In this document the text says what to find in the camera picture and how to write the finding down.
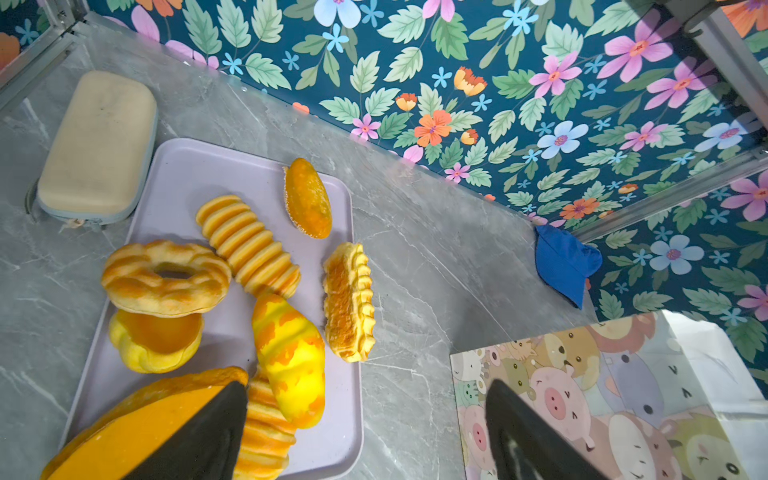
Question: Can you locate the blue cap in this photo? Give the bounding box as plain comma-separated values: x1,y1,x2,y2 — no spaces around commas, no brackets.
535,225,603,309

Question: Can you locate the ribbed spiral bread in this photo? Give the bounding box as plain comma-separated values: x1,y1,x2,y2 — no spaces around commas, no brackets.
195,195,301,299

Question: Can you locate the oval orange bread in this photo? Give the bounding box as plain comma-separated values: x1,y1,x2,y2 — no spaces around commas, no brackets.
284,158,332,240

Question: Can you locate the large orange wedge bread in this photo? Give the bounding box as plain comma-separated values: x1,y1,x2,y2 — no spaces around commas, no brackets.
41,367,248,479

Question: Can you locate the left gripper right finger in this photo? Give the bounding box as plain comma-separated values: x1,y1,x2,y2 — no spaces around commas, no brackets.
485,380,605,479

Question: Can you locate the lilac plastic tray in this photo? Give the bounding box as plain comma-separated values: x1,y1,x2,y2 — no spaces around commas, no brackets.
60,138,364,479

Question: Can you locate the round yellow bun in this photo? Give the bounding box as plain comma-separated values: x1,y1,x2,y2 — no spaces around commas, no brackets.
108,309,204,374

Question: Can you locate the ridged orange bread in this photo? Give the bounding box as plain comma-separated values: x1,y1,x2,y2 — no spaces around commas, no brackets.
233,372,296,479

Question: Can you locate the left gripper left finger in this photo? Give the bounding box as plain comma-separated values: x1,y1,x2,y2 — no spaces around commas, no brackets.
127,381,247,480

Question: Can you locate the yellow striped croissant bread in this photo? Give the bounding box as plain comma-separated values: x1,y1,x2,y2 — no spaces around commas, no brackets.
252,294,326,429

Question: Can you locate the white cartoon paper bag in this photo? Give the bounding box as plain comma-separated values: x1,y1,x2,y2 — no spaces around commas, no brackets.
450,310,767,479

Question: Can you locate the scalloped yellow bread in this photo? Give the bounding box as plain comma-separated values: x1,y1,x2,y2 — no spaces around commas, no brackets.
323,242,376,363

